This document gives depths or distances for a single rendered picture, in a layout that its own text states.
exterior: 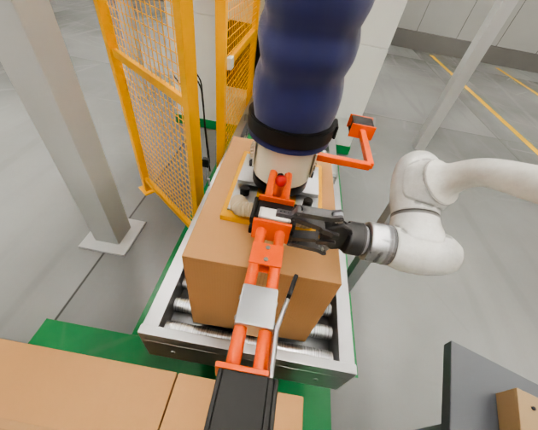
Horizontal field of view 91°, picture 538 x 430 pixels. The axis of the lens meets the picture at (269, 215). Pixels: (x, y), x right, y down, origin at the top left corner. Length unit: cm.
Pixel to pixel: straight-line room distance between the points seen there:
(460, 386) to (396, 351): 87
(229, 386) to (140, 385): 62
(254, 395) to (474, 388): 72
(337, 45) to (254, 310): 49
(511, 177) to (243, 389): 52
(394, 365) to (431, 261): 121
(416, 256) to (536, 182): 22
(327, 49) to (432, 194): 36
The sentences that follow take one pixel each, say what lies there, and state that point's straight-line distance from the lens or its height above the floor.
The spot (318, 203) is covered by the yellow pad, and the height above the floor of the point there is 97.
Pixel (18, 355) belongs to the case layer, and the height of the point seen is 54.
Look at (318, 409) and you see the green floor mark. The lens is 158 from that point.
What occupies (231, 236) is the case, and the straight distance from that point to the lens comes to 71.
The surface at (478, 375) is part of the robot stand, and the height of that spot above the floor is 75.
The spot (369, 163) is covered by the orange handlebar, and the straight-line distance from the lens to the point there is 86.
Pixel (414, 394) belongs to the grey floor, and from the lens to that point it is 180.
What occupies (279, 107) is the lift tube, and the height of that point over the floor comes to 126.
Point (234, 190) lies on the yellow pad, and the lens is 81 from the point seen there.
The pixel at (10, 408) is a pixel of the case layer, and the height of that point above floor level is 54.
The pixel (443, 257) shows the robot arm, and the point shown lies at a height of 111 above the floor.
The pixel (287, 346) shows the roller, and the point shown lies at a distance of 102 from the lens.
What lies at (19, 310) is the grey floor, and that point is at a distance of 197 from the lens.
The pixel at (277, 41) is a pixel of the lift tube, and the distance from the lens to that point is 60.
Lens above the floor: 150
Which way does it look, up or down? 45 degrees down
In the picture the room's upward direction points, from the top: 11 degrees clockwise
